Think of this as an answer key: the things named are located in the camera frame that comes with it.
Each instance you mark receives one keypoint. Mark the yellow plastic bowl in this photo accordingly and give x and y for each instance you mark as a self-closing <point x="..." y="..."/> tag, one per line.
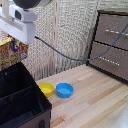
<point x="46" y="89"/>

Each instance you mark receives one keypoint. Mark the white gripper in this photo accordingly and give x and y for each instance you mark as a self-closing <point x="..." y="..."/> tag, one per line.
<point x="16" y="26"/>

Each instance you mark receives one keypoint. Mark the blue plastic bowl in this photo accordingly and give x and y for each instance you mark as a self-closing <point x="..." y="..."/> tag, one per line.
<point x="64" y="90"/>

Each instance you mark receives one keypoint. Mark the beige woven screen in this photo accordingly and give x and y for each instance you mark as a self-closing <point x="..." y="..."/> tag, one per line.
<point x="66" y="33"/>

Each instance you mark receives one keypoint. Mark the black fabric storage box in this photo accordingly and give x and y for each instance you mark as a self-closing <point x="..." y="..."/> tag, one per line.
<point x="20" y="96"/>

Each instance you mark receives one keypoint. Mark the brown drawer cabinet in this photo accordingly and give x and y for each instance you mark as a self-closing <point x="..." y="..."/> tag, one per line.
<point x="110" y="46"/>

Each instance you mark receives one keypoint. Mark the red yellow cereal bar box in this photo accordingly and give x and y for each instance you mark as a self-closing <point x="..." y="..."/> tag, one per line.
<point x="11" y="53"/>

